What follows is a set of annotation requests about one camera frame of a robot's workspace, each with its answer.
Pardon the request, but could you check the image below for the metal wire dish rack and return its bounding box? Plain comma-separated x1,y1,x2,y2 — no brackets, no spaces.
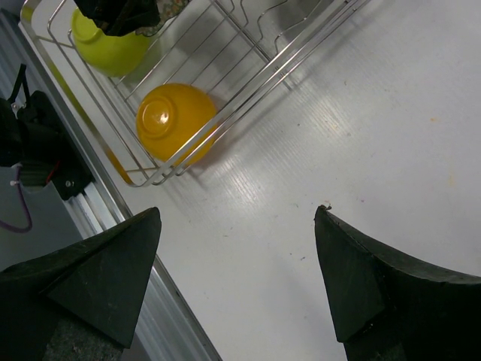
20,1,362,187

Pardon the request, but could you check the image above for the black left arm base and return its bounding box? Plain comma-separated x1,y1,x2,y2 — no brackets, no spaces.
1,64,93,200

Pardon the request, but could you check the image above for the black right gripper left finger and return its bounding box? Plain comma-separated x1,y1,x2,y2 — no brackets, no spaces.
1,207,162,360

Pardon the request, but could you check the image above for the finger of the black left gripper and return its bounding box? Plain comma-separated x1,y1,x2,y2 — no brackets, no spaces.
74,0,160,37

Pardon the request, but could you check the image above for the small flower patterned dish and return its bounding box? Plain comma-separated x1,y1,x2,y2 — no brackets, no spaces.
135,0,191,37

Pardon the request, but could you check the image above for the lime green plastic bowl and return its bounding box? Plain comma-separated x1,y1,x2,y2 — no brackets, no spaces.
71,8,151,77

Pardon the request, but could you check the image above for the orange plastic bowl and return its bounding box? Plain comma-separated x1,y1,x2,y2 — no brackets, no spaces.
136,83,217,162

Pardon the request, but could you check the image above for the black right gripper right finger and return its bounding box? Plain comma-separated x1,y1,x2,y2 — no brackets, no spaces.
314,205,480,360

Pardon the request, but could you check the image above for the aluminium front rail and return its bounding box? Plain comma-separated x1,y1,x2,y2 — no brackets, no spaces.
1,10,220,360

